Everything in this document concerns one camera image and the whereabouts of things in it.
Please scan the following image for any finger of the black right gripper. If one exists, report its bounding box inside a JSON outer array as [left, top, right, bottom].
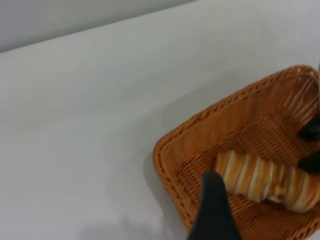
[[298, 74, 320, 141], [297, 152, 320, 176]]

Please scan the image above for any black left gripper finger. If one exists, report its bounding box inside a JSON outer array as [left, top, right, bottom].
[[187, 171, 243, 240]]

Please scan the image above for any striped orange bread roll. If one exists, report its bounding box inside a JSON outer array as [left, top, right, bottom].
[[214, 149, 320, 213]]

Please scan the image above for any orange woven wicker basket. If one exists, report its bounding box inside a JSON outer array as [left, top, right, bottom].
[[152, 64, 320, 240]]

